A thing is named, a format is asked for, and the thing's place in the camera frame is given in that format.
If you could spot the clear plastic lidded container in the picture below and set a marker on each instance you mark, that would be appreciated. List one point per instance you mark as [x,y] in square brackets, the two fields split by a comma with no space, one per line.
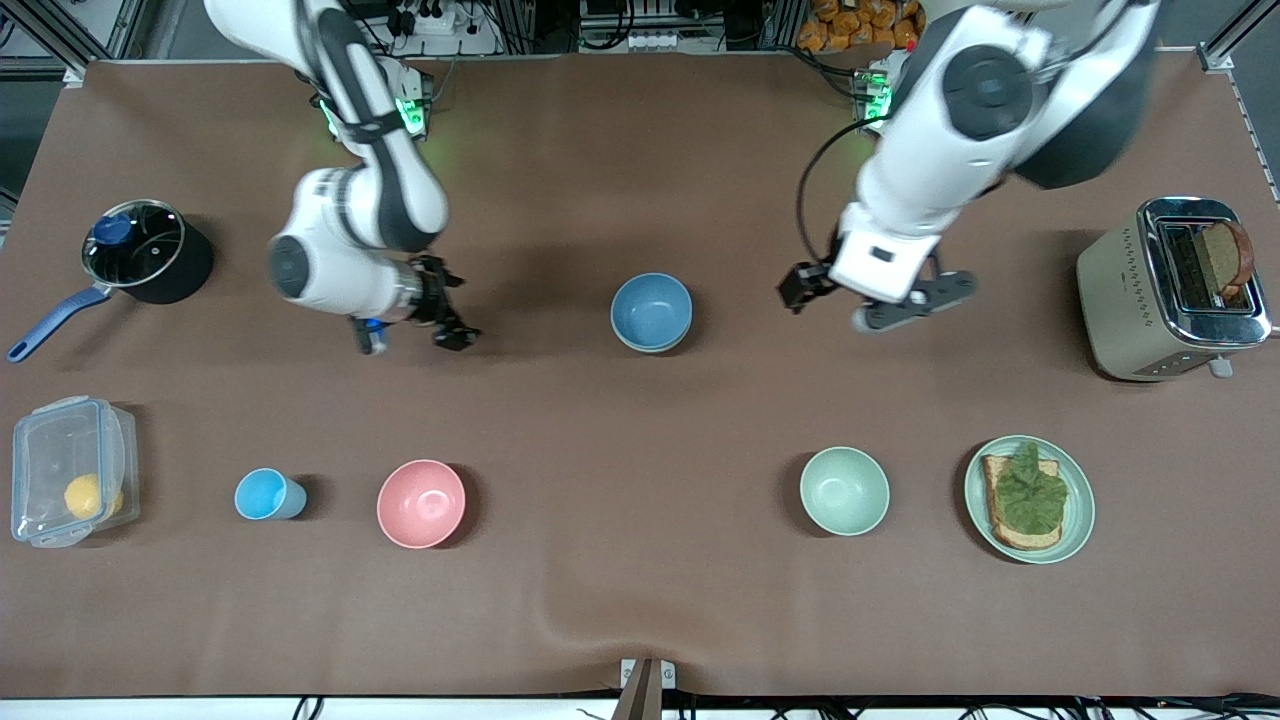
[45,450]

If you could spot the small white power strip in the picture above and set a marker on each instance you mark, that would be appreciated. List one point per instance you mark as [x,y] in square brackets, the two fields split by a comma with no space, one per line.
[655,42]

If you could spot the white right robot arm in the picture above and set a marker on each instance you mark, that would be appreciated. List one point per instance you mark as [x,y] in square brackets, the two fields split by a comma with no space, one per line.
[340,270]

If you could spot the blue bowl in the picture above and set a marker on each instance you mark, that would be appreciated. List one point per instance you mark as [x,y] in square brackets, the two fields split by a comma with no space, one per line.
[651,308]

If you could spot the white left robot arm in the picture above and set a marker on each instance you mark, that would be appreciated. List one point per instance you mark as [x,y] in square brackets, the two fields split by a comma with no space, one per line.
[930,170]

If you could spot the toast slice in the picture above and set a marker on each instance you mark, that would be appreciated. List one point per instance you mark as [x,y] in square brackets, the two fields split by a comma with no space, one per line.
[1025,541]

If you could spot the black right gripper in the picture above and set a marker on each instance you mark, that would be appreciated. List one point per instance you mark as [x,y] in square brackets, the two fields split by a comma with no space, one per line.
[432,298]

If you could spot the orange snack bags pile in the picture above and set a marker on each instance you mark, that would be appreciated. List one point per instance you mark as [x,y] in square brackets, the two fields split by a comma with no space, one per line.
[850,25]

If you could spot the blue plastic cup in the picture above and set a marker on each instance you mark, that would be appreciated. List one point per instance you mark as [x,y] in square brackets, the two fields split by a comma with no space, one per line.
[262,495]

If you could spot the green lettuce leaf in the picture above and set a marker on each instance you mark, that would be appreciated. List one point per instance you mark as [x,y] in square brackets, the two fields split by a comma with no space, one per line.
[1030,490]

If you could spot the pink bowl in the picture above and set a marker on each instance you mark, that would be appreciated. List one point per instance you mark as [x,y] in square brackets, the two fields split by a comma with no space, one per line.
[421,504]

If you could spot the brown table cloth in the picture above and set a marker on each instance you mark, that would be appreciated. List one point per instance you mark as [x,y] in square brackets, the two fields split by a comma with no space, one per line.
[640,450]

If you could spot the white power strip with plugs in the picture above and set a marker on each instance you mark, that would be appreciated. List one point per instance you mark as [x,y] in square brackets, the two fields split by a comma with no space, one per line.
[445,25]

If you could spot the aluminium frame profile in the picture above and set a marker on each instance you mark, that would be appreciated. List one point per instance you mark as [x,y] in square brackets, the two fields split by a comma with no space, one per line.
[1217,58]
[75,70]

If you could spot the yellow lemon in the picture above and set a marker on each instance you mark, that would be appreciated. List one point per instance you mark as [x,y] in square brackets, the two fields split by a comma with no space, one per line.
[85,496]

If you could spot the metal table clamp bracket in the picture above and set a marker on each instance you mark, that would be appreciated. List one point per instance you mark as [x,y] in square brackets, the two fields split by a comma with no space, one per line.
[648,690]

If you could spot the glass lid with blue knob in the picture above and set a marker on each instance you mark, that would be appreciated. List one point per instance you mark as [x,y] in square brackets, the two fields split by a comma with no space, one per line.
[140,250]

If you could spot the brown bread slice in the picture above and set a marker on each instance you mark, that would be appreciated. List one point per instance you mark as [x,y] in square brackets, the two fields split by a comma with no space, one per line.
[1225,255]

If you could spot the beige metal toaster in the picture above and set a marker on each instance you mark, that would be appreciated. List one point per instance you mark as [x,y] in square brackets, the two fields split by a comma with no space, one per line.
[1120,310]

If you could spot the light green plate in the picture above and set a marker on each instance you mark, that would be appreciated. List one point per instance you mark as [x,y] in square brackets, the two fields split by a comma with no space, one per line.
[1082,510]

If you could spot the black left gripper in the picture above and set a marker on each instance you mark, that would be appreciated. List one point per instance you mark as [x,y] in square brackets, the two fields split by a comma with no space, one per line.
[803,283]

